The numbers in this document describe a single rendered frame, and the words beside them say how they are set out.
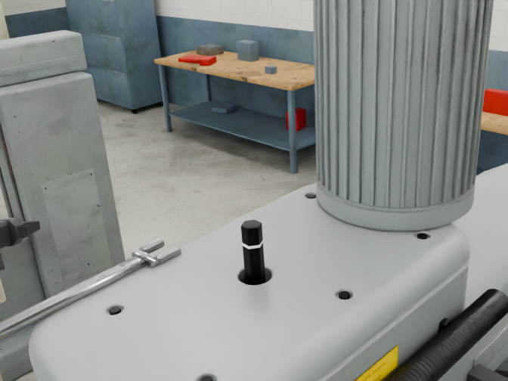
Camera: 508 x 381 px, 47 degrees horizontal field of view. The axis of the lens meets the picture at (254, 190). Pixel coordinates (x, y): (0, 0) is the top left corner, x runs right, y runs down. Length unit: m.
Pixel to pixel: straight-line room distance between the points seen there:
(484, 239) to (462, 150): 0.30
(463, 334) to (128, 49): 7.37
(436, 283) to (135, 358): 0.33
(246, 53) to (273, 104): 0.72
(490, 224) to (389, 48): 0.47
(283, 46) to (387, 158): 5.85
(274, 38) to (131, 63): 2.19
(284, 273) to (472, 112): 0.27
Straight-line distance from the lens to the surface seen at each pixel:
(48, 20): 10.32
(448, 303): 0.71
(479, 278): 0.89
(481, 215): 1.05
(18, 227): 1.26
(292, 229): 0.71
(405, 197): 0.69
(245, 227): 0.59
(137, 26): 7.94
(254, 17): 6.77
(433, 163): 0.68
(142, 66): 8.02
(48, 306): 0.62
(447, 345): 0.68
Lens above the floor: 2.23
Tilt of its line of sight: 25 degrees down
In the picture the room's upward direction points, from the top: 4 degrees counter-clockwise
